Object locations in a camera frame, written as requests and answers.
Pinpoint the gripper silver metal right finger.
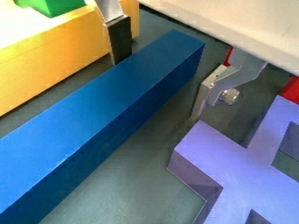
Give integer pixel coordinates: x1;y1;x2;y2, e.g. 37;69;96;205
191;47;267;121

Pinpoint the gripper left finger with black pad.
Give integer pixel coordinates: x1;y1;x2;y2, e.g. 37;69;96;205
94;0;132;64

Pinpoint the blue rectangular bar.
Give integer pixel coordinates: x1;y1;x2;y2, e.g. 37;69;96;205
0;31;204;224

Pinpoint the yellow slotted wooden board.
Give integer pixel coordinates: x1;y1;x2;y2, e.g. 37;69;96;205
0;0;140;117

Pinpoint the red branched block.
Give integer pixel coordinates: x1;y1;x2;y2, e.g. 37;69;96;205
223;46;299;105

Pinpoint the green rectangular bar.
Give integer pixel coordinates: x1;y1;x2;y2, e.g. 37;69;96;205
13;0;86;18

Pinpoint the purple branched block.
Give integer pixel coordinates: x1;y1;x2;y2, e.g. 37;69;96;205
168;96;299;224

